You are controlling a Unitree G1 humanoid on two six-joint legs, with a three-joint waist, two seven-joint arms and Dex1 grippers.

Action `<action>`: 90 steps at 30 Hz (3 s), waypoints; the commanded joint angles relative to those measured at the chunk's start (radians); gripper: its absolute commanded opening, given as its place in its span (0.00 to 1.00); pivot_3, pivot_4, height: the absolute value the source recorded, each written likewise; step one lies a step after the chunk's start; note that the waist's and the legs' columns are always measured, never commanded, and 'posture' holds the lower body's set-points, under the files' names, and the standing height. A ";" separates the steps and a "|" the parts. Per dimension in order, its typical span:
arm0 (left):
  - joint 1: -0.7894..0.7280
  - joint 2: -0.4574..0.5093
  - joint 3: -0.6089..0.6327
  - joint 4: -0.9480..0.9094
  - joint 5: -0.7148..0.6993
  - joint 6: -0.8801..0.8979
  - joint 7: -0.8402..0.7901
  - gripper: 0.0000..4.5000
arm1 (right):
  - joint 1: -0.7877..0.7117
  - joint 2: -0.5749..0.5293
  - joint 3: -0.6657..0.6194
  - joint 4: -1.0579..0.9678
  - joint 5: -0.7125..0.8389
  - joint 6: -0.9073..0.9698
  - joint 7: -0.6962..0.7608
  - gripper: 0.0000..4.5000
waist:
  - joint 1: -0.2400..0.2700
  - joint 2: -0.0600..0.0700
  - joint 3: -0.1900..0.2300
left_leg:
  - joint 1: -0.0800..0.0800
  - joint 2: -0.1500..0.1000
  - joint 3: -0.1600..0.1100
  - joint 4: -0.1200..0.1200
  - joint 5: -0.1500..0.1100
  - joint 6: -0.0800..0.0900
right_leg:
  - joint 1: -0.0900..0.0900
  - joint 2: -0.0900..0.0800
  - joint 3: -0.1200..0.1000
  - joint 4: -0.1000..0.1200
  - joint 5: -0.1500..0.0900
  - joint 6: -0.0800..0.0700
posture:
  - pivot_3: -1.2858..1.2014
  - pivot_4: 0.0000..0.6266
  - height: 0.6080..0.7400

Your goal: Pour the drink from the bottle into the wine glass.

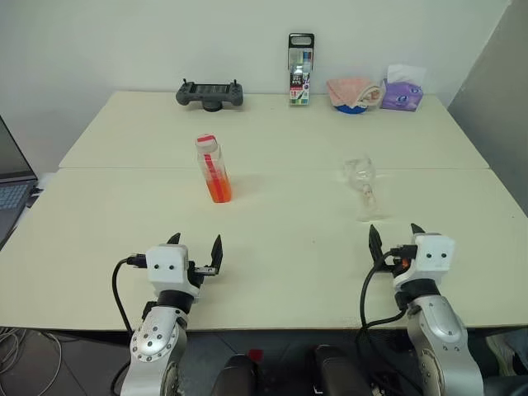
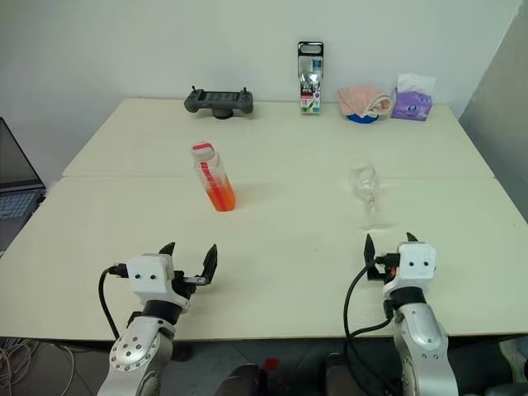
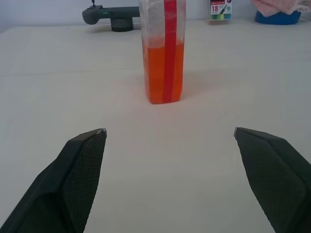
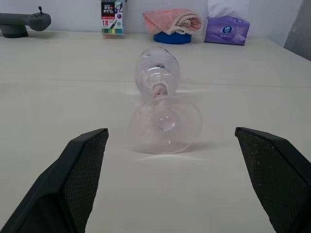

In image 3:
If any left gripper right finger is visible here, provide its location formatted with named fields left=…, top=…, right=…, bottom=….
left=233, top=127, right=311, bottom=233

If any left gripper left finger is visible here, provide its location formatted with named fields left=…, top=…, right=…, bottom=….
left=0, top=128, right=108, bottom=233

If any clear bottle with orange liquid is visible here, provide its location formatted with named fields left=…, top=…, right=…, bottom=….
left=138, top=0, right=187, bottom=105

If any blue bowl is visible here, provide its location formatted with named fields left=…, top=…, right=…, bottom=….
left=254, top=9, right=302, bottom=26

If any dark grey round stand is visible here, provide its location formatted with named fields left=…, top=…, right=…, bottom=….
left=110, top=16, right=134, bottom=33

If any dark grey remote controller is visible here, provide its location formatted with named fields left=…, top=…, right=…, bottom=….
left=82, top=0, right=140, bottom=25

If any pink towel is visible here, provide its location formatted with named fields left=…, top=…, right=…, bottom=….
left=250, top=0, right=311, bottom=17

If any marker pen box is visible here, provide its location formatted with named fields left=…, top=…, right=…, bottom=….
left=209, top=0, right=233, bottom=25

